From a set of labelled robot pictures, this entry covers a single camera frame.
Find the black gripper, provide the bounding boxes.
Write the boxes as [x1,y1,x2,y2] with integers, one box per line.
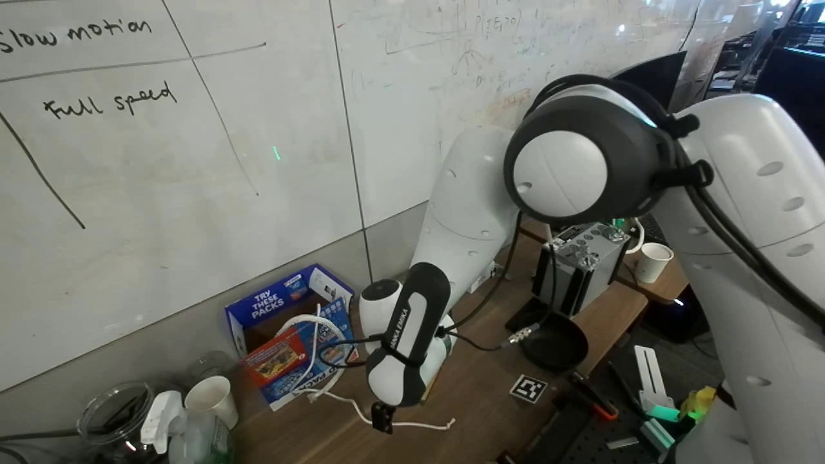
[368,396,397,434]

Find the thin white rope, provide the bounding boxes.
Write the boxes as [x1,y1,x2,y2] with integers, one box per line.
[295,375,460,432]

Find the black round pan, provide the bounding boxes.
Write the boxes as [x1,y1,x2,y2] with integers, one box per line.
[502,295,594,373]

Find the white paper cup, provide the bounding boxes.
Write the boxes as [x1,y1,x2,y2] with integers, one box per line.
[631,240,678,285]
[183,373,241,429]

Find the green plastic tool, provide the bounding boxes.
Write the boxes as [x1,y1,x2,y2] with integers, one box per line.
[639,384,716,452]

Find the black white AprilTag marker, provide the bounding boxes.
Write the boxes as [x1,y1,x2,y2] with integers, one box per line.
[509,371,553,406]

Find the thick braided white rope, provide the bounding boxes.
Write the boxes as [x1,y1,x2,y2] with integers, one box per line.
[276,312,357,401]

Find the whiteboard with writing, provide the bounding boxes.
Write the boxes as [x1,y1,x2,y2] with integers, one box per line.
[0,0,716,394]

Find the black perforated base mat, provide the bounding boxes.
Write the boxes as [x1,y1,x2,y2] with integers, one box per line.
[492,338,751,464]

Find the large plain silver box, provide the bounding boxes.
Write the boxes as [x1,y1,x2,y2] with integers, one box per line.
[532,218,629,316]

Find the blue snack pack cardboard box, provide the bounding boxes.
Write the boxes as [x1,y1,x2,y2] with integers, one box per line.
[224,263,361,406]

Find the white cups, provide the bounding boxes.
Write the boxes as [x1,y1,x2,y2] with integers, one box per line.
[140,387,234,464]

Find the orange handled black tool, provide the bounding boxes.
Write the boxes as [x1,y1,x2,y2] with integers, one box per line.
[564,367,621,424]

